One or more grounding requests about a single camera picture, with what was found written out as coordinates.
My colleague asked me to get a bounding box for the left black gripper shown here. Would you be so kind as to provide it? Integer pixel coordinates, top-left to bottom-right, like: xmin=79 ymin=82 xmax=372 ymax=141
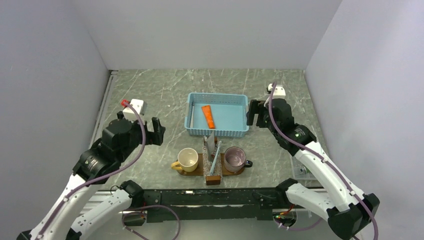
xmin=118 ymin=115 xmax=166 ymax=162

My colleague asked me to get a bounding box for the light blue plastic basket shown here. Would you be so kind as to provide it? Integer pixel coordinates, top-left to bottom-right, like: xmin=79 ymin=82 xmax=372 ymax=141
xmin=184 ymin=92 xmax=249 ymax=138

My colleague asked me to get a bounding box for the mauve ceramic cup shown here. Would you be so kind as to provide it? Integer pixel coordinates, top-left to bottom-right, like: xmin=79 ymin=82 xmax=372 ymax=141
xmin=223 ymin=146 xmax=253 ymax=173

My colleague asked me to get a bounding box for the clear holder with brown ends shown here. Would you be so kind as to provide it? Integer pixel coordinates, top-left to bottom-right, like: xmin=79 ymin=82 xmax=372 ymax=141
xmin=201 ymin=136 xmax=223 ymax=186

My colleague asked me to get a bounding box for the light blue toothbrush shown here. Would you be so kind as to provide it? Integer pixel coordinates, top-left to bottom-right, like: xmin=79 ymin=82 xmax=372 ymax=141
xmin=209 ymin=140 xmax=222 ymax=176

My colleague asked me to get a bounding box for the yellow ceramic mug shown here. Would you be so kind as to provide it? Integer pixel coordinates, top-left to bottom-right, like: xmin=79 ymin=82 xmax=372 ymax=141
xmin=170 ymin=148 xmax=199 ymax=173

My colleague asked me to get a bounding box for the brown oval wooden tray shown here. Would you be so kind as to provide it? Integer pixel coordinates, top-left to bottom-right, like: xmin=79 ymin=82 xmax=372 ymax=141
xmin=175 ymin=155 xmax=247 ymax=177

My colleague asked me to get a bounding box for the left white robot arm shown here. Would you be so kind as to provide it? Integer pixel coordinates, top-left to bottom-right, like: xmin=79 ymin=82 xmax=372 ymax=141
xmin=17 ymin=107 xmax=166 ymax=240

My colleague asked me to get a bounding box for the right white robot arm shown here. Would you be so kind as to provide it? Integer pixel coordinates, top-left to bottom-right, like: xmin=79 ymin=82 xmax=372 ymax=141
xmin=246 ymin=98 xmax=380 ymax=240

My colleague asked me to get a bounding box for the orange toothpaste tube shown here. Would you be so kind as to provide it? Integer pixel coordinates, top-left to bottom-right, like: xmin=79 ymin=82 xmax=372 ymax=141
xmin=201 ymin=105 xmax=216 ymax=129

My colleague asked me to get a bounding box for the clear plastic container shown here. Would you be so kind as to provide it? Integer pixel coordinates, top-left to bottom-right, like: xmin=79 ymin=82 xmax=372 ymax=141
xmin=290 ymin=156 xmax=317 ymax=181

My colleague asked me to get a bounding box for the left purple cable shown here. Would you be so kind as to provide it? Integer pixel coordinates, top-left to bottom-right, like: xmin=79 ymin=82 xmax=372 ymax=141
xmin=36 ymin=102 xmax=147 ymax=240

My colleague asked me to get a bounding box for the purple cable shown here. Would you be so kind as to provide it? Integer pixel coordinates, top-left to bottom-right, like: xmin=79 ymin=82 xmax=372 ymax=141
xmin=36 ymin=102 xmax=147 ymax=240
xmin=267 ymin=81 xmax=380 ymax=240

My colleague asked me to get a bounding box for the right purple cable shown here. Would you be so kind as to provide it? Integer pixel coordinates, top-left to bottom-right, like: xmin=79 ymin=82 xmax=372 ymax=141
xmin=267 ymin=81 xmax=380 ymax=240

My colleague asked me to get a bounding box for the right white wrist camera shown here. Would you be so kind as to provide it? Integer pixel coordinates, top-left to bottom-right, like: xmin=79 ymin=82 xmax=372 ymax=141
xmin=267 ymin=83 xmax=286 ymax=99

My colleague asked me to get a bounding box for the aluminium frame rail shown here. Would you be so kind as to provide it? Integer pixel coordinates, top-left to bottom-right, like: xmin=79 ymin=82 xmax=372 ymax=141
xmin=79 ymin=70 xmax=119 ymax=160

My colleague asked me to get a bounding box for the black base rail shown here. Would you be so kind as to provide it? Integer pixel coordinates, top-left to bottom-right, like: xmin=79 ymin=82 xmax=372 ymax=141
xmin=144 ymin=187 xmax=299 ymax=223

